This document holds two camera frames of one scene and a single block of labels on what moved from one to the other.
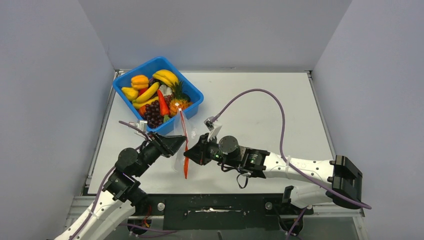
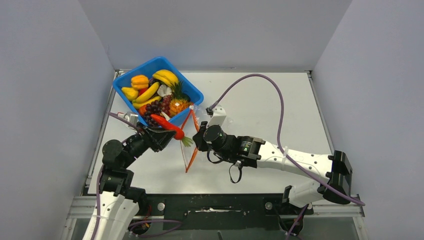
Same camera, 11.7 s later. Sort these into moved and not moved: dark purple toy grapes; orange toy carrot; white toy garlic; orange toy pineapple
Moved: orange toy carrot
Not moved: dark purple toy grapes; white toy garlic; orange toy pineapple
